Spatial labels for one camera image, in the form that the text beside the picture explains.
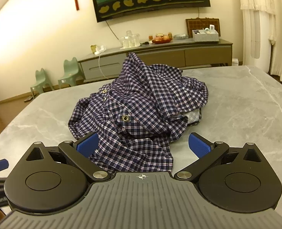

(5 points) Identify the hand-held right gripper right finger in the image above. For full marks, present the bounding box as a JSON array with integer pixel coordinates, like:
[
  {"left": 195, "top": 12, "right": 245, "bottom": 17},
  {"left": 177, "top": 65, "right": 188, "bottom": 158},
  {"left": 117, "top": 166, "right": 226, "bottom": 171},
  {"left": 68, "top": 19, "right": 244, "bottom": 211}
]
[{"left": 174, "top": 133, "right": 262, "bottom": 180}]

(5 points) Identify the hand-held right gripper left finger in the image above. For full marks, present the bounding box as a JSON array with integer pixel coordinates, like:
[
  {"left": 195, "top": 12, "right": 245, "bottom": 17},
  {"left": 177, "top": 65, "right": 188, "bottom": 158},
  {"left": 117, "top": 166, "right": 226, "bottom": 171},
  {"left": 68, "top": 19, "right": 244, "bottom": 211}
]
[{"left": 26, "top": 132, "right": 109, "bottom": 181}]

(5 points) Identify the blue plaid shirt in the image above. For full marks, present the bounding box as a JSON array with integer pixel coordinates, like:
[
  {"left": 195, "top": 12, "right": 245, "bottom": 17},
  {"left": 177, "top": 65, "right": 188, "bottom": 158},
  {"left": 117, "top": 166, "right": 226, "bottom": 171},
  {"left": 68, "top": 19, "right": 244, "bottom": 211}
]
[{"left": 68, "top": 52, "right": 209, "bottom": 173}]

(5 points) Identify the large green child chair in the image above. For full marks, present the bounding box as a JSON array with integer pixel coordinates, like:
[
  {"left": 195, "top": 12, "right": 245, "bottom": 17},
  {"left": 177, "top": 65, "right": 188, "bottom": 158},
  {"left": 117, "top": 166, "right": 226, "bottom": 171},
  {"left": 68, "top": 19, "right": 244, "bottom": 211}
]
[{"left": 58, "top": 58, "right": 80, "bottom": 90}]

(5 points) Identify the small green child chair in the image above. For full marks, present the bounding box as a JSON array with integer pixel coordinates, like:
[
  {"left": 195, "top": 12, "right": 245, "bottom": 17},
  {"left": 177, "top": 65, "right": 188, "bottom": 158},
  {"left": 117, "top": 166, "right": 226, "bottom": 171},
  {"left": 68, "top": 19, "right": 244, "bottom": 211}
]
[{"left": 30, "top": 68, "right": 52, "bottom": 99}]

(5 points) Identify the grey sideboard cabinet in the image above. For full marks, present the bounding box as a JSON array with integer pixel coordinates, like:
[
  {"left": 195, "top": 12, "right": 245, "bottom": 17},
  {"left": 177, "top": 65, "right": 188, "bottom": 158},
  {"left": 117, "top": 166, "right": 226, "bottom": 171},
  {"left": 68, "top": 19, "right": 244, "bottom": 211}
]
[{"left": 77, "top": 39, "right": 234, "bottom": 83}]

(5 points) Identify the grey storage box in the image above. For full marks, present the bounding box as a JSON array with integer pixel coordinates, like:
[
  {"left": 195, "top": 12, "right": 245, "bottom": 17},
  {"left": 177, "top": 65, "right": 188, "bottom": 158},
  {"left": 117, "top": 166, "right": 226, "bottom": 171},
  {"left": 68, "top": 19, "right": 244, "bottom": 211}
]
[{"left": 192, "top": 28, "right": 219, "bottom": 43}]

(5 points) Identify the glass cup set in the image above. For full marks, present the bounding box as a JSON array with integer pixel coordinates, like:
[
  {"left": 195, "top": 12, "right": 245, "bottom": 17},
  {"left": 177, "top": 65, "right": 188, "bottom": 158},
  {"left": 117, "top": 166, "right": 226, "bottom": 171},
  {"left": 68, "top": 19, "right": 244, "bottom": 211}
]
[{"left": 119, "top": 30, "right": 141, "bottom": 48}]

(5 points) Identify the red fruit plate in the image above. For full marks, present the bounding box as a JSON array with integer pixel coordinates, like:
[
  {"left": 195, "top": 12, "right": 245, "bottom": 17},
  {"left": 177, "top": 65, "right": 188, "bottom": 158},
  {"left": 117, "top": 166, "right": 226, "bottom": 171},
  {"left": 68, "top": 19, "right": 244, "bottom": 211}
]
[{"left": 152, "top": 33, "right": 173, "bottom": 44}]

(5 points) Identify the white curtain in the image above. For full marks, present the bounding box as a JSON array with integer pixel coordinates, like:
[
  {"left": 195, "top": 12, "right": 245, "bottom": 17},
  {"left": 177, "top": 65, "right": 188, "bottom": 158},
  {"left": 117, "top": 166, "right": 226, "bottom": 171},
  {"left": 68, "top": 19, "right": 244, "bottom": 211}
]
[{"left": 237, "top": 0, "right": 282, "bottom": 91}]

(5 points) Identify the white hanging cable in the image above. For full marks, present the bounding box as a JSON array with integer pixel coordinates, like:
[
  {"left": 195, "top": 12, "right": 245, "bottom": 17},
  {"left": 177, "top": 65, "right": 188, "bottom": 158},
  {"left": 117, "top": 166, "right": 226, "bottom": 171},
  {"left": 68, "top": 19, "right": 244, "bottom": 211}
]
[{"left": 98, "top": 51, "right": 110, "bottom": 79}]

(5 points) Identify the thin wall cable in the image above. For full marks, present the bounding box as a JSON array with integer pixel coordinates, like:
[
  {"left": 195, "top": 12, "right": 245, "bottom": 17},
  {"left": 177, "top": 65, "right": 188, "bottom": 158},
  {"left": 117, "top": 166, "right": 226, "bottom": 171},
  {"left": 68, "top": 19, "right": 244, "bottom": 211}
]
[{"left": 105, "top": 20, "right": 122, "bottom": 41}]

